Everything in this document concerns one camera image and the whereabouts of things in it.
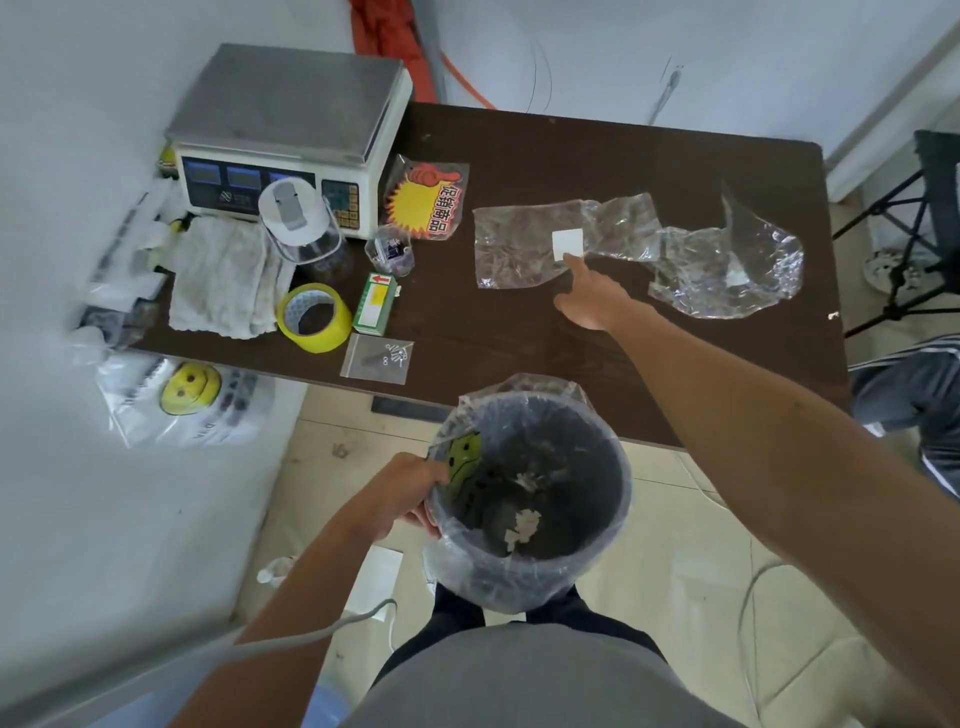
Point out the person's right hand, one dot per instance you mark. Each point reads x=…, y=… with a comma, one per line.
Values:
x=596, y=304

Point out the person's left hand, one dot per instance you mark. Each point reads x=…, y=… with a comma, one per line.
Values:
x=405, y=495

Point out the clear bag with white label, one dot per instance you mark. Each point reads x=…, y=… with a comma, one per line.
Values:
x=517, y=240

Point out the small zip bag of screws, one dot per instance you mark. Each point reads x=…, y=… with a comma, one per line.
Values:
x=375, y=360

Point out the clear plastic bag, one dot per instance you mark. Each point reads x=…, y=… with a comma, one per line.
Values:
x=742, y=270

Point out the black trash bin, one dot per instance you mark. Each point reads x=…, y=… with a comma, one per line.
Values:
x=570, y=465

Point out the yellow tape roll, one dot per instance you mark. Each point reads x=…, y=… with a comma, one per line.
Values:
x=315, y=345

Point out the small green box red arrow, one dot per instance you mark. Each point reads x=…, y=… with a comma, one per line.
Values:
x=375, y=304

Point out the clear bag yellow starburst sign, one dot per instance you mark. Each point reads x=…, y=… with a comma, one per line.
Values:
x=424, y=199

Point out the small clear round container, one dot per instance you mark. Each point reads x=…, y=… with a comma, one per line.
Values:
x=390, y=251

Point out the white ribbed cloth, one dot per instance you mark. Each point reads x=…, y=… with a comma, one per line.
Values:
x=225, y=277

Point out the clear jar with white lid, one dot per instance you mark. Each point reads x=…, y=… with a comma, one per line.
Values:
x=296, y=210

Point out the person's left forearm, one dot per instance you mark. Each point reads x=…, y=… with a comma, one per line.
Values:
x=300, y=622

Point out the person's right forearm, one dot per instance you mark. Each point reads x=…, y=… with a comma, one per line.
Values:
x=787, y=465

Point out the person's grey shirt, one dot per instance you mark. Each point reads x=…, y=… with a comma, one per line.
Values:
x=540, y=682

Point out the dark grey floor mat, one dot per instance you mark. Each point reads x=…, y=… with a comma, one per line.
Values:
x=409, y=410

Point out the white flat floor sheet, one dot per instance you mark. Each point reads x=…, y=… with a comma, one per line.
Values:
x=375, y=577

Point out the small clear bottle white cap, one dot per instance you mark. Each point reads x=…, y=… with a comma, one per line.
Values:
x=274, y=574

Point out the blue plastic bag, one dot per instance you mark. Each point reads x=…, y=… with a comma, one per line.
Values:
x=326, y=709

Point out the white bag with yellow smiley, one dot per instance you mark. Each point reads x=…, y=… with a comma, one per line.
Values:
x=187, y=390

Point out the white round patterned object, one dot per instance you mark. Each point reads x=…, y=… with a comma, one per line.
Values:
x=881, y=271

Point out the grey metal pipe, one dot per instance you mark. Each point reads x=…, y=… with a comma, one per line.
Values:
x=429, y=45

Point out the white plastic pipe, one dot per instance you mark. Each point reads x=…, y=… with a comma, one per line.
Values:
x=892, y=112

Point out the pile of white plastic bags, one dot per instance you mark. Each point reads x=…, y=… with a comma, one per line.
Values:
x=120, y=270

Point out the black folding stool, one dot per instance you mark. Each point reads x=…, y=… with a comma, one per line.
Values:
x=941, y=180

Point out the white electronic scale steel pan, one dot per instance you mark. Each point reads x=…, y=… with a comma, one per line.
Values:
x=292, y=97

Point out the yellow green packet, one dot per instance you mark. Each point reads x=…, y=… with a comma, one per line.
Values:
x=166, y=159

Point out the white curved floor mat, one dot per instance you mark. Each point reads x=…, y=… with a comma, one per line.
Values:
x=825, y=675

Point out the grey wall plug with conduit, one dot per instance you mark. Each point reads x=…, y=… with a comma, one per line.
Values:
x=671, y=79

